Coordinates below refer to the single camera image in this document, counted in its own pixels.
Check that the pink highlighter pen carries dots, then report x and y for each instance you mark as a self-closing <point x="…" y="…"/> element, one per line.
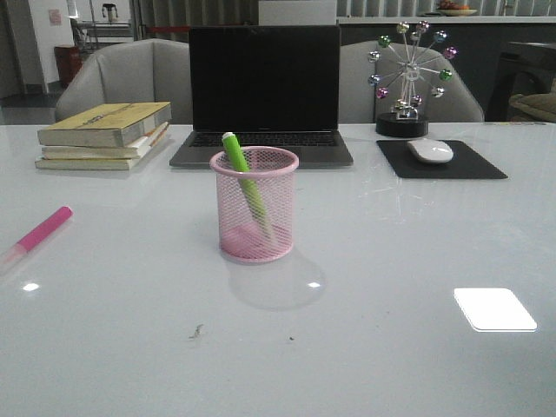
<point x="13" y="255"/>

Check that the pink mesh pen holder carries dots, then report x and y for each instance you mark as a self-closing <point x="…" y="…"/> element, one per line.
<point x="256" y="208"/>

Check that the grey laptop computer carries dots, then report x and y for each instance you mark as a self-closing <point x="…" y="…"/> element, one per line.
<point x="275" y="86"/>

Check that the ferris wheel desk ornament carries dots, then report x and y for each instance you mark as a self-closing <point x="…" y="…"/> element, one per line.
<point x="404" y="119"/>

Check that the white computer mouse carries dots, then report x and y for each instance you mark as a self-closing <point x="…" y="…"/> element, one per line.
<point x="430" y="151"/>

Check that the left grey armchair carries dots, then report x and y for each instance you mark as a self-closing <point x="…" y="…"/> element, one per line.
<point x="152" y="70"/>

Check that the grey armchair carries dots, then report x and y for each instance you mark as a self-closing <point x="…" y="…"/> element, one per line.
<point x="152" y="70"/>
<point x="368" y="84"/>

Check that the right grey armchair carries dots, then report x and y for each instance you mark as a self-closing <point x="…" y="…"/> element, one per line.
<point x="368" y="84"/>

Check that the top yellow book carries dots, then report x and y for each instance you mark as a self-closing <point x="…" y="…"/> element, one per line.
<point x="112" y="125"/>

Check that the black mouse pad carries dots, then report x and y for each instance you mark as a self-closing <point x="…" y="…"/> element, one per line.
<point x="465" y="164"/>

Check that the white box behind laptop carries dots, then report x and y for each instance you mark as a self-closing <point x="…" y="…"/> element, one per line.
<point x="284" y="13"/>

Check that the middle cream book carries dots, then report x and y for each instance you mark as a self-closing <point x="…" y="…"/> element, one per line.
<point x="135" y="150"/>

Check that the cream book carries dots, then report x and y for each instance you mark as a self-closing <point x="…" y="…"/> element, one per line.
<point x="135" y="150"/>
<point x="86" y="164"/>

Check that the bottom cream book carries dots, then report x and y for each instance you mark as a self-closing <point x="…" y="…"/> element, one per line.
<point x="86" y="164"/>

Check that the fruit bowl on counter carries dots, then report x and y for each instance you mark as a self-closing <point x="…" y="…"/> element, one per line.
<point x="453" y="9"/>

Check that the beige sofa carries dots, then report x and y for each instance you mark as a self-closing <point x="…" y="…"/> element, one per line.
<point x="539" y="106"/>

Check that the dark side table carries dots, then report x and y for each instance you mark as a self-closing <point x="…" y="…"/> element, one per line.
<point x="523" y="68"/>

